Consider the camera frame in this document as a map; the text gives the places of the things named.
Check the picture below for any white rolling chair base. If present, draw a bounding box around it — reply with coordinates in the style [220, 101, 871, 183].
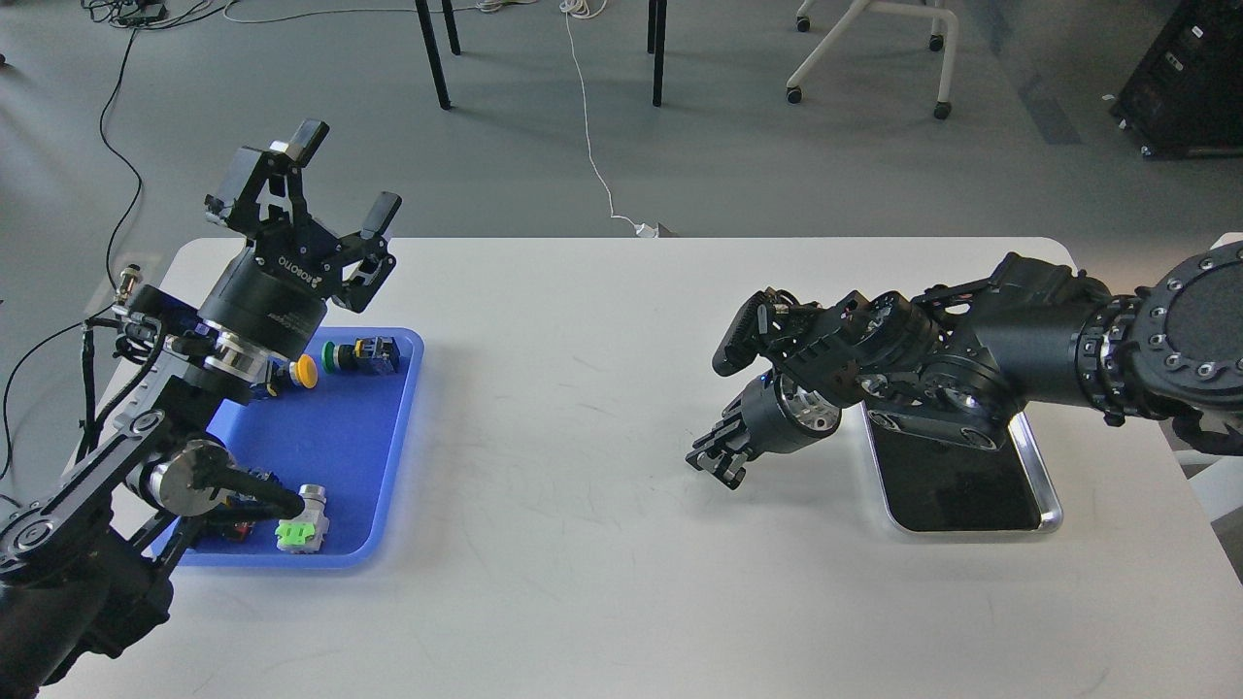
[786, 0, 960, 119]

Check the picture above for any black table leg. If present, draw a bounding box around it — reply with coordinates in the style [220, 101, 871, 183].
[441, 0, 462, 56]
[414, 0, 452, 111]
[648, 0, 669, 108]

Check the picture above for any yellow push button switch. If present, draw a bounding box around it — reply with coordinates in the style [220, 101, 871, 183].
[252, 354, 319, 400]

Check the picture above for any silver metal tray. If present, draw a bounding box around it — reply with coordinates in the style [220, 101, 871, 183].
[865, 413, 1064, 541]

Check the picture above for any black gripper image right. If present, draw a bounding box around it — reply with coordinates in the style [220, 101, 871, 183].
[687, 376, 842, 490]

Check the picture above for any black table leg right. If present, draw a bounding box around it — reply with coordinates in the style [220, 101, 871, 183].
[648, 0, 669, 108]

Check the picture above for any red emergency stop button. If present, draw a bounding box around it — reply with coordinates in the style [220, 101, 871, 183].
[199, 486, 281, 544]

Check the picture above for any silver green switch module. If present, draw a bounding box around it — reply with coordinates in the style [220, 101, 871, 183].
[275, 483, 329, 553]

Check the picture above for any white cable on floor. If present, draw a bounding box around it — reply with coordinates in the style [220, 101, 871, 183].
[222, 0, 661, 239]

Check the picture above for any white object right edge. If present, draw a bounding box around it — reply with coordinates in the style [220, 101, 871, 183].
[1212, 233, 1243, 249]

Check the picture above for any black table leg left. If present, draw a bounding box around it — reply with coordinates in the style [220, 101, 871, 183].
[414, 0, 452, 111]

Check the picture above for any black table leg back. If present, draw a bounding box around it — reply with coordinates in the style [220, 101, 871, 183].
[441, 0, 462, 56]

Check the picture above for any black equipment case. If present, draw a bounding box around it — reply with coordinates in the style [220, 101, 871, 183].
[1110, 1, 1242, 159]

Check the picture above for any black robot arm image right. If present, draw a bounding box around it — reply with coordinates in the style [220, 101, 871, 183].
[687, 243, 1242, 488]

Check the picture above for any black cable on floor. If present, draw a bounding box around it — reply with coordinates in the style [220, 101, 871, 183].
[0, 0, 229, 483]

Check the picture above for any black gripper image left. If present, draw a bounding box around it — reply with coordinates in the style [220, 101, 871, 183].
[199, 119, 403, 359]

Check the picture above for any green push button switch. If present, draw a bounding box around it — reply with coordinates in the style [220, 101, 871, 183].
[319, 336, 401, 376]

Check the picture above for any blue plastic tray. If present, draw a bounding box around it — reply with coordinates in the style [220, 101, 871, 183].
[181, 327, 423, 568]

